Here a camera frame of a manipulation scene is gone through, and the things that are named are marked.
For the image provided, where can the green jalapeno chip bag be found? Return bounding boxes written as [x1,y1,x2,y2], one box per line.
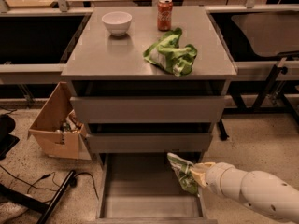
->
[167,153,198,195]

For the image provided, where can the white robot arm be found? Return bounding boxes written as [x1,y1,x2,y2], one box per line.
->
[191,162,299,224]

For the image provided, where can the open grey bottom drawer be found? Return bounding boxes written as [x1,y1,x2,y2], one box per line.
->
[95,153,218,224]

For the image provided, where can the grey drawer cabinet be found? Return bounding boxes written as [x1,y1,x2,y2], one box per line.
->
[61,5,238,224]

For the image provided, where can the grey middle drawer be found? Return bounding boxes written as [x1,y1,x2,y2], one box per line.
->
[86,133,212,153]

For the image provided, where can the grey top drawer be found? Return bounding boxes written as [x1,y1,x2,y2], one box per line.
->
[70,96,224,124]

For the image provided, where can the crumpled light green chip bag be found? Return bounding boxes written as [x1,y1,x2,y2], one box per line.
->
[143,28,197,77]

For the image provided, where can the grey right side table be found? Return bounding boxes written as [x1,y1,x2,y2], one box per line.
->
[204,4,299,142]

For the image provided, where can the brown cardboard box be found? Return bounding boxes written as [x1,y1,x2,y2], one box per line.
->
[28,82,92,160]

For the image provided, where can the red soda can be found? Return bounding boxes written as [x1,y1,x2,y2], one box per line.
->
[157,0,173,31]

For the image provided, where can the white ceramic bowl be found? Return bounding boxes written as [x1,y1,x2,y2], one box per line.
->
[102,11,132,36]

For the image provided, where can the black metal stand leg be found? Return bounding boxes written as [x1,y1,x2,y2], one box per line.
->
[0,169,78,224]

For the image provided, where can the black chair base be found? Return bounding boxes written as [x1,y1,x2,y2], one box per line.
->
[0,114,20,160]

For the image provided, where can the black cable on floor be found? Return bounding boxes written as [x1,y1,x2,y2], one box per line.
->
[0,164,100,201]

